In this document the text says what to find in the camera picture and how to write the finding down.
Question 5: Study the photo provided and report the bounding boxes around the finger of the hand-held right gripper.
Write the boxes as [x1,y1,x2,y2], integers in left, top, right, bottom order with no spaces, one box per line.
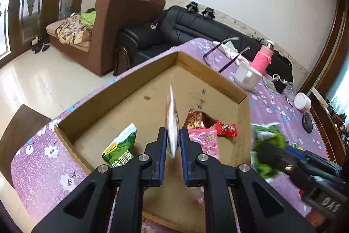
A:
[257,141,304,177]
[285,147,342,177]

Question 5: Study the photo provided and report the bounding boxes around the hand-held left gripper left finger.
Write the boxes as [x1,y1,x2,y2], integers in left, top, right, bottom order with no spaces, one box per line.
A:
[31,127,168,233]

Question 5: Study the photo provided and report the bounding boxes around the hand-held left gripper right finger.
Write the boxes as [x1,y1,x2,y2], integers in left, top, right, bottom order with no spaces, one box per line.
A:
[179,127,316,233]

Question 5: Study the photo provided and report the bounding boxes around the bright green snack packet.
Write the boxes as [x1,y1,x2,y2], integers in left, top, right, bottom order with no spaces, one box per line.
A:
[250,123,288,179]

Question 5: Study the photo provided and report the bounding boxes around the pink snack packet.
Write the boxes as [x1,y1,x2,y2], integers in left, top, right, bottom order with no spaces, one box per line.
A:
[188,128,221,160]

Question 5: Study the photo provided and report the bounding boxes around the silver snack packet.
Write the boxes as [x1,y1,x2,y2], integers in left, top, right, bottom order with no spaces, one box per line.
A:
[164,75,181,160]

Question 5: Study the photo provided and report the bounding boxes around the brown snack packet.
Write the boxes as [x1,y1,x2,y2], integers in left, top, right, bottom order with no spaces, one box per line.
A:
[185,109,219,130]

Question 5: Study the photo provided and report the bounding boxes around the green snack packet yellow mark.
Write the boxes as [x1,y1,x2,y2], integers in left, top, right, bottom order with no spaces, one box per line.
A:
[102,123,137,169]

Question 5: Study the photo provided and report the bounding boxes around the small red snack packet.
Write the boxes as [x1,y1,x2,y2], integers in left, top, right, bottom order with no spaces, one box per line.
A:
[216,122,238,138]

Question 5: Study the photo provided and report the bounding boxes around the shallow cardboard box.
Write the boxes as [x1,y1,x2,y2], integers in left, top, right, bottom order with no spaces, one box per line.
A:
[55,51,252,233]

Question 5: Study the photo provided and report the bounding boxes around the black glasses case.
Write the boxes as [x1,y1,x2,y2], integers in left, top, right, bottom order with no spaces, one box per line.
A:
[302,112,315,134]

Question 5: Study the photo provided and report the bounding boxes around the clutter of dark gadgets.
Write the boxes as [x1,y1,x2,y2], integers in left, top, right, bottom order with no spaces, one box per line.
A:
[326,102,349,142]

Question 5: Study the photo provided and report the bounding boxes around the white plastic jar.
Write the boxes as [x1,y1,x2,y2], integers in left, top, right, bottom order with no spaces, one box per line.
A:
[294,92,312,113]

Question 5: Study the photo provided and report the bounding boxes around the black mug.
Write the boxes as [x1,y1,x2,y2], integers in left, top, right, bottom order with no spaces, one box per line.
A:
[272,74,287,95]

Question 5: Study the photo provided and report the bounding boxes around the white cup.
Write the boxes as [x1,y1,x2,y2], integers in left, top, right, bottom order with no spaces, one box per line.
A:
[234,63,264,91]

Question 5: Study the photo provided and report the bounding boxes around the black bag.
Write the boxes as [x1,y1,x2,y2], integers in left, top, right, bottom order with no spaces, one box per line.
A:
[273,50,294,83]

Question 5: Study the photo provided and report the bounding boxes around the pink bottle with knitted sleeve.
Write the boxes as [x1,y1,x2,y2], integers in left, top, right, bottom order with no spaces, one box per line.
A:
[250,40,275,73]

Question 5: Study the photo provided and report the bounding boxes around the wooden cabinet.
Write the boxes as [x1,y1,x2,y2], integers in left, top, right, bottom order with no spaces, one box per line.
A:
[298,0,349,165]

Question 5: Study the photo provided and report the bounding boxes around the purple floral tablecloth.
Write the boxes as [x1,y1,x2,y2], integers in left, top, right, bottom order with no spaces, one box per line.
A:
[11,37,339,233]

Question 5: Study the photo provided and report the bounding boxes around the black leather sofa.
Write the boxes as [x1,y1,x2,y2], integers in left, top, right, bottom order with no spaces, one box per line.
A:
[117,5,294,81]

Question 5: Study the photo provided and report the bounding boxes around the brown sofa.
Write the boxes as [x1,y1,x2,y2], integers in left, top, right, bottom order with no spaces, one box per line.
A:
[46,0,166,77]

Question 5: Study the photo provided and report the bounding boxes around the black device on sofa back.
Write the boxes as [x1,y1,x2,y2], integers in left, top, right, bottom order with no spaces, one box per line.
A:
[186,2,201,13]
[201,7,216,18]

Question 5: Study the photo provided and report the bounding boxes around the dark wooden chair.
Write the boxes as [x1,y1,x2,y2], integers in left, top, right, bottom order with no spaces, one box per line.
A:
[0,104,52,188]

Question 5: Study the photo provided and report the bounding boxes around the patterned blanket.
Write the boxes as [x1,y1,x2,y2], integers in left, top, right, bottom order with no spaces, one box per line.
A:
[55,13,96,46]

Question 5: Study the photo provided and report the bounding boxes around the green cloth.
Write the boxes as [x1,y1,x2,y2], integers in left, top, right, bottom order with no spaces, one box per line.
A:
[79,11,97,25]

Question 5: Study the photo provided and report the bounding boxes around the dark shoes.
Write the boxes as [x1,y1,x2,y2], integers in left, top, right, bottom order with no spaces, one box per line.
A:
[31,36,51,54]

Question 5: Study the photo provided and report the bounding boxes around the wooden glass doors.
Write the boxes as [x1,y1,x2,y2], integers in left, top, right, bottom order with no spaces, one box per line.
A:
[0,0,94,64]

